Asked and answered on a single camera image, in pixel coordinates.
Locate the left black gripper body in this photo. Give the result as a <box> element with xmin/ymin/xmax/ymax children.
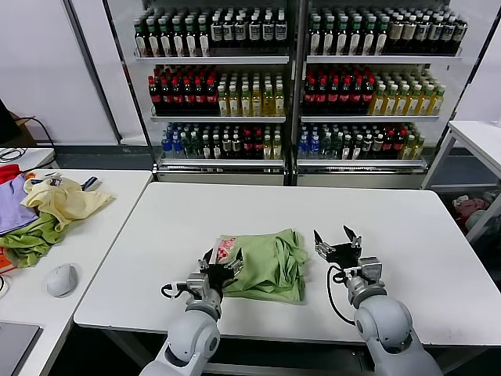
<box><xmin>206</xmin><ymin>264</ymin><xmax>238</xmax><ymax>293</ymax></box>

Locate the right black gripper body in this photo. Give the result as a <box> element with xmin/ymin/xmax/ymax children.
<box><xmin>326</xmin><ymin>242</ymin><xmax>363</xmax><ymax>271</ymax></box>

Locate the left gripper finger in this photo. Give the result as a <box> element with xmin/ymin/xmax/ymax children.
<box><xmin>198</xmin><ymin>248</ymin><xmax>215</xmax><ymax>273</ymax></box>
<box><xmin>227</xmin><ymin>250</ymin><xmax>246</xmax><ymax>275</ymax></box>

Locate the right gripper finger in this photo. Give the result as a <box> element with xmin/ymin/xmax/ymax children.
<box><xmin>343</xmin><ymin>225</ymin><xmax>363</xmax><ymax>250</ymax></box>
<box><xmin>312</xmin><ymin>230</ymin><xmax>337</xmax><ymax>259</ymax></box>

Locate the green polo shirt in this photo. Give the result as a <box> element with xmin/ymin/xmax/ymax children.
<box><xmin>207</xmin><ymin>228</ymin><xmax>310</xmax><ymax>306</ymax></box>

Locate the pink garment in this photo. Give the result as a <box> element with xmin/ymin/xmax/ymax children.
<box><xmin>453</xmin><ymin>197</ymin><xmax>490</xmax><ymax>224</ymax></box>

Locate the yellow tea bottle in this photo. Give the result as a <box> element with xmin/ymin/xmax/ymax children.
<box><xmin>431</xmin><ymin>84</ymin><xmax>444</xmax><ymax>116</ymax></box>
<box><xmin>395</xmin><ymin>84</ymin><xmax>409</xmax><ymax>116</ymax></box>
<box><xmin>373</xmin><ymin>84</ymin><xmax>386</xmax><ymax>116</ymax></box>
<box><xmin>273</xmin><ymin>85</ymin><xmax>286</xmax><ymax>118</ymax></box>
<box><xmin>228</xmin><ymin>85</ymin><xmax>240</xmax><ymax>118</ymax></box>
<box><xmin>217</xmin><ymin>85</ymin><xmax>229</xmax><ymax>118</ymax></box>
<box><xmin>419</xmin><ymin>84</ymin><xmax>432</xmax><ymax>116</ymax></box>
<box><xmin>250</xmin><ymin>85</ymin><xmax>263</xmax><ymax>118</ymax></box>
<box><xmin>240</xmin><ymin>85</ymin><xmax>252</xmax><ymax>118</ymax></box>
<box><xmin>407</xmin><ymin>84</ymin><xmax>420</xmax><ymax>116</ymax></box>
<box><xmin>384</xmin><ymin>84</ymin><xmax>398</xmax><ymax>116</ymax></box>
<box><xmin>262</xmin><ymin>85</ymin><xmax>275</xmax><ymax>118</ymax></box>

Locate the navy white striped cloth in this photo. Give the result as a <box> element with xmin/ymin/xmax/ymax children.
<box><xmin>80</xmin><ymin>175</ymin><xmax>102</xmax><ymax>193</ymax></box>

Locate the red cap cola bottle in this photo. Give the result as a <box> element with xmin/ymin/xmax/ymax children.
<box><xmin>160</xmin><ymin>76</ymin><xmax>173</xmax><ymax>115</ymax></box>
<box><xmin>361</xmin><ymin>76</ymin><xmax>374</xmax><ymax>115</ymax></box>
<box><xmin>303</xmin><ymin>76</ymin><xmax>316</xmax><ymax>115</ymax></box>
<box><xmin>206</xmin><ymin>76</ymin><xmax>218</xmax><ymax>115</ymax></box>
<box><xmin>194</xmin><ymin>76</ymin><xmax>207</xmax><ymax>115</ymax></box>
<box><xmin>315</xmin><ymin>76</ymin><xmax>328</xmax><ymax>115</ymax></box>
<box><xmin>338</xmin><ymin>76</ymin><xmax>351</xmax><ymax>115</ymax></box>
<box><xmin>150</xmin><ymin>76</ymin><xmax>162</xmax><ymax>115</ymax></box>
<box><xmin>326</xmin><ymin>76</ymin><xmax>340</xmax><ymax>115</ymax></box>
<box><xmin>182</xmin><ymin>76</ymin><xmax>195</xmax><ymax>115</ymax></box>
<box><xmin>350</xmin><ymin>76</ymin><xmax>363</xmax><ymax>115</ymax></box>
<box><xmin>171</xmin><ymin>76</ymin><xmax>184</xmax><ymax>115</ymax></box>

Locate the white computer mouse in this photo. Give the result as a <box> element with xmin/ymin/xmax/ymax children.
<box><xmin>45</xmin><ymin>263</ymin><xmax>78</xmax><ymax>298</ymax></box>

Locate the pale yellow garment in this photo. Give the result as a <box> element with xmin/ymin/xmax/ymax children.
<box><xmin>20</xmin><ymin>176</ymin><xmax>115</xmax><ymax>233</ymax></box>

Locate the white side table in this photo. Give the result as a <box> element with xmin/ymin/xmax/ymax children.
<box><xmin>420</xmin><ymin>119</ymin><xmax>501</xmax><ymax>243</ymax></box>

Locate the white printed garment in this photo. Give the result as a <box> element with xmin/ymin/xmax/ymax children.
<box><xmin>23</xmin><ymin>171</ymin><xmax>64</xmax><ymax>190</ymax></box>

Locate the crumpled green garment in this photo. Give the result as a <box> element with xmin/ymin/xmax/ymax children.
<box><xmin>0</xmin><ymin>213</ymin><xmax>66</xmax><ymax>269</ymax></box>

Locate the white beverage shelf unit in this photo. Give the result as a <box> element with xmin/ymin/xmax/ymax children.
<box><xmin>103</xmin><ymin>0</ymin><xmax>303</xmax><ymax>186</ymax></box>
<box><xmin>294</xmin><ymin>0</ymin><xmax>475</xmax><ymax>190</ymax></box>

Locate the green cap dark bottle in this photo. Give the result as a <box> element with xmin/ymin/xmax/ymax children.
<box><xmin>158</xmin><ymin>20</ymin><xmax>171</xmax><ymax>59</ymax></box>
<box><xmin>375</xmin><ymin>17</ymin><xmax>388</xmax><ymax>56</ymax></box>
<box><xmin>197</xmin><ymin>20</ymin><xmax>210</xmax><ymax>59</ymax></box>
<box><xmin>322</xmin><ymin>17</ymin><xmax>335</xmax><ymax>56</ymax></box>
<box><xmin>348</xmin><ymin>17</ymin><xmax>362</xmax><ymax>56</ymax></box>
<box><xmin>132</xmin><ymin>20</ymin><xmax>145</xmax><ymax>59</ymax></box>
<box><xmin>362</xmin><ymin>17</ymin><xmax>375</xmax><ymax>56</ymax></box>
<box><xmin>308</xmin><ymin>17</ymin><xmax>322</xmax><ymax>56</ymax></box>
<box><xmin>335</xmin><ymin>17</ymin><xmax>348</xmax><ymax>56</ymax></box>
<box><xmin>185</xmin><ymin>20</ymin><xmax>197</xmax><ymax>59</ymax></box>
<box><xmin>145</xmin><ymin>20</ymin><xmax>157</xmax><ymax>59</ymax></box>
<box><xmin>171</xmin><ymin>20</ymin><xmax>184</xmax><ymax>59</ymax></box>

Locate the orange flat item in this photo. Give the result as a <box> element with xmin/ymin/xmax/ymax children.
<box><xmin>0</xmin><ymin>247</ymin><xmax>16</xmax><ymax>275</ymax></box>

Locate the purple garment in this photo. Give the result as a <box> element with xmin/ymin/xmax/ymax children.
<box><xmin>0</xmin><ymin>175</ymin><xmax>40</xmax><ymax>236</ymax></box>

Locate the grey laptop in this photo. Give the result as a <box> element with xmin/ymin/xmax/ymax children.
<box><xmin>0</xmin><ymin>321</ymin><xmax>43</xmax><ymax>376</ymax></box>

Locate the dark bottle beige label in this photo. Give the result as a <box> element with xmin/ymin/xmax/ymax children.
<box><xmin>427</xmin><ymin>14</ymin><xmax>442</xmax><ymax>55</ymax></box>
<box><xmin>389</xmin><ymin>14</ymin><xmax>403</xmax><ymax>55</ymax></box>
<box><xmin>440</xmin><ymin>14</ymin><xmax>454</xmax><ymax>55</ymax></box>
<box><xmin>415</xmin><ymin>14</ymin><xmax>429</xmax><ymax>55</ymax></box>
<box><xmin>402</xmin><ymin>14</ymin><xmax>416</xmax><ymax>55</ymax></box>
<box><xmin>452</xmin><ymin>14</ymin><xmax>467</xmax><ymax>55</ymax></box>

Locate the red garment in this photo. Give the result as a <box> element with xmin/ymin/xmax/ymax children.
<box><xmin>0</xmin><ymin>164</ymin><xmax>21</xmax><ymax>185</ymax></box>

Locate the brown cardboard box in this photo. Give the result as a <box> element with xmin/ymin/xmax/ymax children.
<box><xmin>9</xmin><ymin>111</ymin><xmax>37</xmax><ymax>148</ymax></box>

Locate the dark bottle white label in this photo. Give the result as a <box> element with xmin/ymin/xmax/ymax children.
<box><xmin>274</xmin><ymin>13</ymin><xmax>287</xmax><ymax>50</ymax></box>
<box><xmin>222</xmin><ymin>13</ymin><xmax>236</xmax><ymax>50</ymax></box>
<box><xmin>236</xmin><ymin>13</ymin><xmax>249</xmax><ymax>50</ymax></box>
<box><xmin>248</xmin><ymin>13</ymin><xmax>261</xmax><ymax>50</ymax></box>
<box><xmin>261</xmin><ymin>13</ymin><xmax>275</xmax><ymax>50</ymax></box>
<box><xmin>211</xmin><ymin>13</ymin><xmax>224</xmax><ymax>50</ymax></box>

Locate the black monitor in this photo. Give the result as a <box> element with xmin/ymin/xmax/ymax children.
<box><xmin>0</xmin><ymin>99</ymin><xmax>23</xmax><ymax>146</ymax></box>

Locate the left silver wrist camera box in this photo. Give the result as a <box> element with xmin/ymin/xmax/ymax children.
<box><xmin>186</xmin><ymin>273</ymin><xmax>211</xmax><ymax>301</ymax></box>

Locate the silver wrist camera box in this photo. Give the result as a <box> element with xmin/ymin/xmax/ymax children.
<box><xmin>358</xmin><ymin>256</ymin><xmax>384</xmax><ymax>285</ymax></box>
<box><xmin>186</xmin><ymin>273</ymin><xmax>211</xmax><ymax>301</ymax></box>

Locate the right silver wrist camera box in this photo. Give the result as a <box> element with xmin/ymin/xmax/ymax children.
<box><xmin>358</xmin><ymin>256</ymin><xmax>384</xmax><ymax>285</ymax></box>

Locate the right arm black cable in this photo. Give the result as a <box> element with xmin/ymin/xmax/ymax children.
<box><xmin>326</xmin><ymin>265</ymin><xmax>359</xmax><ymax>326</ymax></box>

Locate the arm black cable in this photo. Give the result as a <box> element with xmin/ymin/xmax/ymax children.
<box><xmin>160</xmin><ymin>282</ymin><xmax>189</xmax><ymax>298</ymax></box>
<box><xmin>326</xmin><ymin>265</ymin><xmax>359</xmax><ymax>326</ymax></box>

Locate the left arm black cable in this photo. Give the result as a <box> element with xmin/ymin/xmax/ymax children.
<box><xmin>160</xmin><ymin>282</ymin><xmax>189</xmax><ymax>298</ymax></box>

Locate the grey wall rail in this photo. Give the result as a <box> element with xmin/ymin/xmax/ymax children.
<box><xmin>62</xmin><ymin>0</ymin><xmax>123</xmax><ymax>146</ymax></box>

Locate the black power cable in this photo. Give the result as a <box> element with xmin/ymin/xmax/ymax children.
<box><xmin>17</xmin><ymin>116</ymin><xmax>56</xmax><ymax>148</ymax></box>

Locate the black white cable coil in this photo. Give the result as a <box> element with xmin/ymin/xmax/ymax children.
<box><xmin>0</xmin><ymin>147</ymin><xmax>27</xmax><ymax>162</ymax></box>

